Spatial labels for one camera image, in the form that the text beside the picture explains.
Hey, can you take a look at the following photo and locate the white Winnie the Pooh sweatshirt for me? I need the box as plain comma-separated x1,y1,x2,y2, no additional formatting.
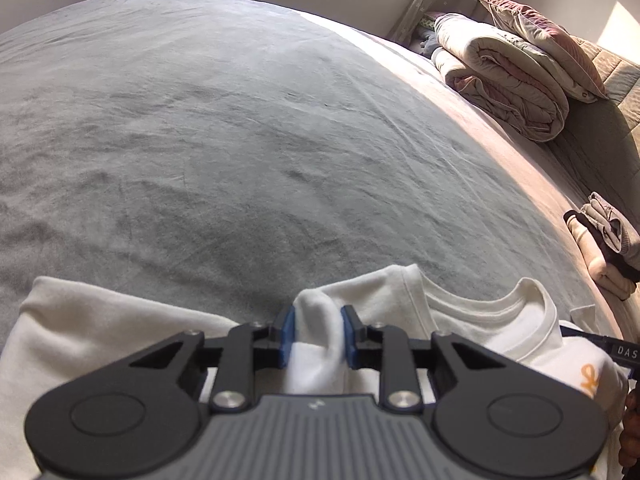
1,266,628,479

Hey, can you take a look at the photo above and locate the person's right hand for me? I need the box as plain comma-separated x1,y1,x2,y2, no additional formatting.
618,388,640,468

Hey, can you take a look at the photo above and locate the folded beige garment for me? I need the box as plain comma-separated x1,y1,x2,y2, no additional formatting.
566,214,636,300

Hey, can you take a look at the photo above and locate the folded grey sweater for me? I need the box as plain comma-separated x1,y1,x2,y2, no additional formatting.
580,192,640,259

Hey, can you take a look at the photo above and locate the grey quilted headboard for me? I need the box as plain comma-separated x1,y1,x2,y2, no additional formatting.
547,37,639,226

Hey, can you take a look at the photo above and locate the grey bed sheet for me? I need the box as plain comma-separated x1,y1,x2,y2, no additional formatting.
1,0,639,339

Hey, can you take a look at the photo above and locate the folded beige pink comforter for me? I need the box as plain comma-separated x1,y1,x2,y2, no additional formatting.
432,13,575,142

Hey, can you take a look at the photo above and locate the pink grey pillow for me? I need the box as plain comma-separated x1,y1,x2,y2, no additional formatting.
478,0,608,99

